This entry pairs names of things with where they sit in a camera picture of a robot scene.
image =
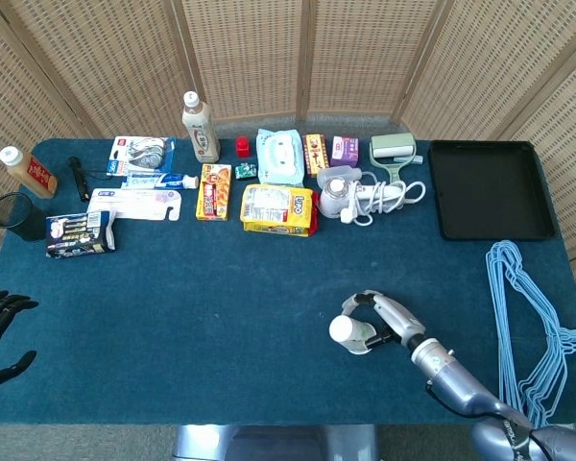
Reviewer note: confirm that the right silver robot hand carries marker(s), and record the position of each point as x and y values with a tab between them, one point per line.
398	322

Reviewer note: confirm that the white paper cup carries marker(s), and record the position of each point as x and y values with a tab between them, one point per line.
348	331

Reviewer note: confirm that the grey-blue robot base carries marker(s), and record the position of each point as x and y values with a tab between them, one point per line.
273	444

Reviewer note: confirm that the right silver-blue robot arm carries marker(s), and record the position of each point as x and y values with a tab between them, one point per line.
456	379

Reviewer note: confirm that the black mesh pen holder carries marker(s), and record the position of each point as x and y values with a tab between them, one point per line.
14	216

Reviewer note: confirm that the dark pad package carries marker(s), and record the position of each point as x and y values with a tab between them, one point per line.
77	233

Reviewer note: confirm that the white round bottle pink cap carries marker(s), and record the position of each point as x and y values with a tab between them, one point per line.
333	199

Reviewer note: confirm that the brown drink bottle red label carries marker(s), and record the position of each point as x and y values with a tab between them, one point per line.
33	175

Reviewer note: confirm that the black marker pen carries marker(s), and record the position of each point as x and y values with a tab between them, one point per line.
79	180

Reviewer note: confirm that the black plastic tray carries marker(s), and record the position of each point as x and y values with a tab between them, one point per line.
492	189

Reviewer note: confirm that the yellow snack bag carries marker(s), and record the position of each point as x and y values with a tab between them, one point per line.
276	209

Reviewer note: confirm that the green lint roller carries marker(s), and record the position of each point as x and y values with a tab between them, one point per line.
392	151

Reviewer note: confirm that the white toothbrush package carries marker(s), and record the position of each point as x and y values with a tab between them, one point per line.
134	202

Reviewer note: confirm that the small purple box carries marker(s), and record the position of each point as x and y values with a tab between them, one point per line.
344	151

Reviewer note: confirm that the red yellow narrow box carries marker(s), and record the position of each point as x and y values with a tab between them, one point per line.
316	153

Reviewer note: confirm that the blue tablecloth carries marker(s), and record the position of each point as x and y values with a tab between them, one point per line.
197	312

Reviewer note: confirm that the light blue wet wipes pack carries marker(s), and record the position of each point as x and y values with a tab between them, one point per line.
279	156

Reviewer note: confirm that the blue white toothpaste tube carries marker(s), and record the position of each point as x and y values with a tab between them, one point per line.
158	181

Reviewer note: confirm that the red blue blister pack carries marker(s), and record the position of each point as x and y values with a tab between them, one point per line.
141	153

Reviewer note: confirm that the small green candy pack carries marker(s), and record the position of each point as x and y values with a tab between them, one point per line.
245	170

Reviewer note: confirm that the yellow orange curry box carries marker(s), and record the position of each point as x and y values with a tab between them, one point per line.
213	192

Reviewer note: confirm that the small red block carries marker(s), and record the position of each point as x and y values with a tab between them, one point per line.
242	147

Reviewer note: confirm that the milk tea bottle white cap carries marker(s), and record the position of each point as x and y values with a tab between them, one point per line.
200	137

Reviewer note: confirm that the woven folding room screen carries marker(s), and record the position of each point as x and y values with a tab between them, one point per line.
249	57

